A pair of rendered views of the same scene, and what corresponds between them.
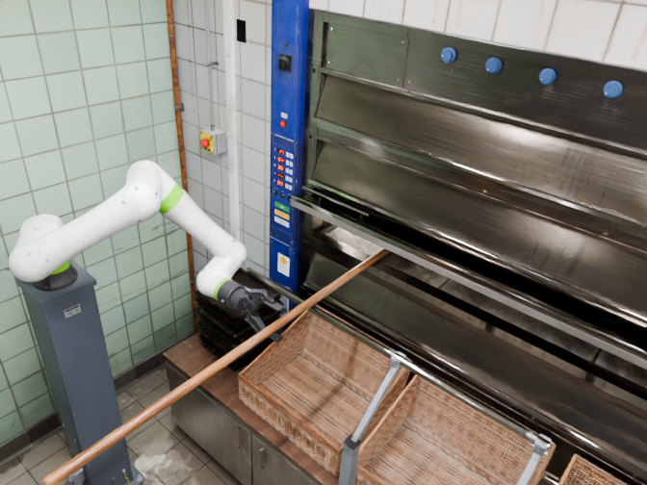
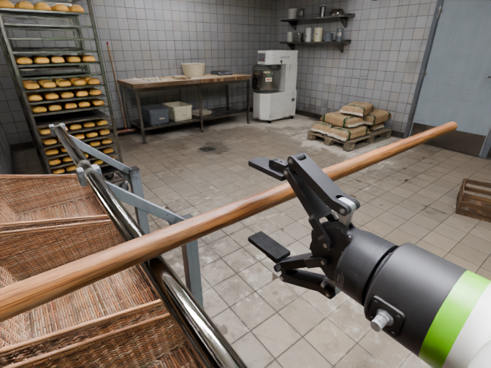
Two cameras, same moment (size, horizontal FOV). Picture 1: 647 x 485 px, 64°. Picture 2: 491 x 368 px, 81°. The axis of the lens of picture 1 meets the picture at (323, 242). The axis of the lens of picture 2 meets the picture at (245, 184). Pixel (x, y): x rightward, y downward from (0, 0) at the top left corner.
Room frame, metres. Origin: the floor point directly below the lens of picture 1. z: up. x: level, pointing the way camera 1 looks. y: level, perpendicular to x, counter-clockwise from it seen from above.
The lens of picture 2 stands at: (1.76, 0.21, 1.42)
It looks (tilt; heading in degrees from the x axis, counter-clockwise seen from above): 26 degrees down; 194
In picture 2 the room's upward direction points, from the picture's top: straight up
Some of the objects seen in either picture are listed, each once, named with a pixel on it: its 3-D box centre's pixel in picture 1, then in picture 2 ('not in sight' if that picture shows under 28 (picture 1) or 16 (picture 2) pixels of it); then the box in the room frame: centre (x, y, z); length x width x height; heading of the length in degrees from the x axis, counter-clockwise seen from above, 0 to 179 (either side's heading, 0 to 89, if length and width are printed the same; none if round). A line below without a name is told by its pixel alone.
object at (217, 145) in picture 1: (213, 140); not in sight; (2.33, 0.55, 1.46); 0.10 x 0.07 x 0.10; 52
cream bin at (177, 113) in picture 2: not in sight; (177, 111); (-2.94, -2.25, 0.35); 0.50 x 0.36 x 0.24; 54
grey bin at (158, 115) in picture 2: not in sight; (154, 114); (-2.61, -2.51, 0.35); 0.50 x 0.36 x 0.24; 52
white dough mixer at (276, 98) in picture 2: not in sight; (272, 86); (-4.19, -0.76, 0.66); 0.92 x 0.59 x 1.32; 142
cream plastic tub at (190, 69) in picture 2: not in sight; (193, 69); (-3.33, -2.05, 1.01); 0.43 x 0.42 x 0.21; 142
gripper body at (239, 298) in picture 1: (245, 303); (346, 255); (1.47, 0.26, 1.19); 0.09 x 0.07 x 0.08; 53
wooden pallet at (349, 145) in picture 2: not in sight; (349, 133); (-3.19, 0.73, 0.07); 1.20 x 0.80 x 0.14; 142
